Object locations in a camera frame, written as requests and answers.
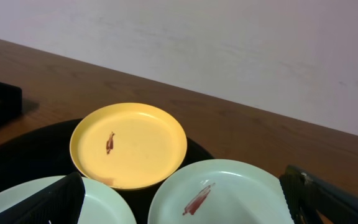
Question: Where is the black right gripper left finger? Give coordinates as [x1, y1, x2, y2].
[0, 172, 85, 224]

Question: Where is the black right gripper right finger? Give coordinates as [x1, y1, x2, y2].
[279, 166, 358, 224]

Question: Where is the yellow plate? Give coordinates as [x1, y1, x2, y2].
[69, 103, 188, 190]

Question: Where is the round black tray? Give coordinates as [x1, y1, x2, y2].
[0, 119, 214, 224]

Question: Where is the green plate with red smear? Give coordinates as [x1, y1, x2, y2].
[147, 159, 293, 224]

